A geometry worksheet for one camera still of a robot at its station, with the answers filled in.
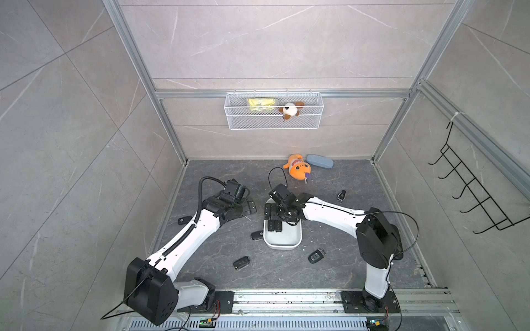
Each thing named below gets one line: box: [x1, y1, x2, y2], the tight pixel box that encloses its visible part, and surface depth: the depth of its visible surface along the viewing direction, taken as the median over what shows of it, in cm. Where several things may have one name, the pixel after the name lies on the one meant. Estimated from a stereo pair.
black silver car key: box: [307, 248, 327, 265], surface depth 85 cm
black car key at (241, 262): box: [233, 255, 250, 270], surface depth 83 cm
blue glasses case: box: [305, 153, 335, 169], surface depth 120 cm
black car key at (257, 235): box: [251, 230, 264, 240], surface depth 91 cm
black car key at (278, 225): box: [275, 219, 283, 233], surface depth 93 cm
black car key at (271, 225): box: [267, 219, 276, 232], surface depth 94 cm
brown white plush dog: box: [278, 101, 305, 121], surface depth 88 cm
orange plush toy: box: [282, 153, 312, 181], surface depth 108 cm
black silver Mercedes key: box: [336, 189, 347, 203], surface depth 104 cm
